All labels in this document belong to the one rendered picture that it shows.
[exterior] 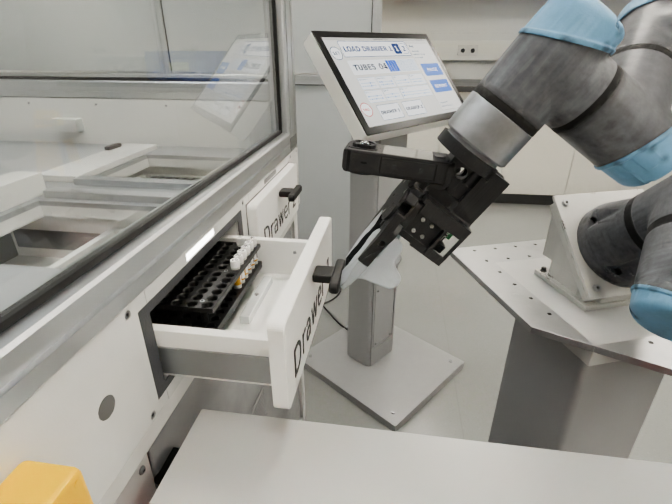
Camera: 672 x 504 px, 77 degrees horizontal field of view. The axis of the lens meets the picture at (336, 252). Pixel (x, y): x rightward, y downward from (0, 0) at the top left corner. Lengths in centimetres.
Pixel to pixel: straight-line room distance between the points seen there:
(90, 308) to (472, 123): 37
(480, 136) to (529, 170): 323
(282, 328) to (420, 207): 19
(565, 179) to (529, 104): 334
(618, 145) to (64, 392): 52
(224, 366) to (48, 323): 19
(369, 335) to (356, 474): 116
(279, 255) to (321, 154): 155
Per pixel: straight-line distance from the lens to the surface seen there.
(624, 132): 48
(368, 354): 168
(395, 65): 137
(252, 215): 72
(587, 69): 46
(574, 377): 88
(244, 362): 47
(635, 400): 100
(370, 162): 46
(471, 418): 165
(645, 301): 65
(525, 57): 45
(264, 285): 63
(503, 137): 44
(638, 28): 58
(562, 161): 372
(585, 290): 83
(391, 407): 159
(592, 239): 83
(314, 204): 227
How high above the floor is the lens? 116
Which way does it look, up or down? 26 degrees down
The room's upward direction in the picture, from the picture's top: straight up
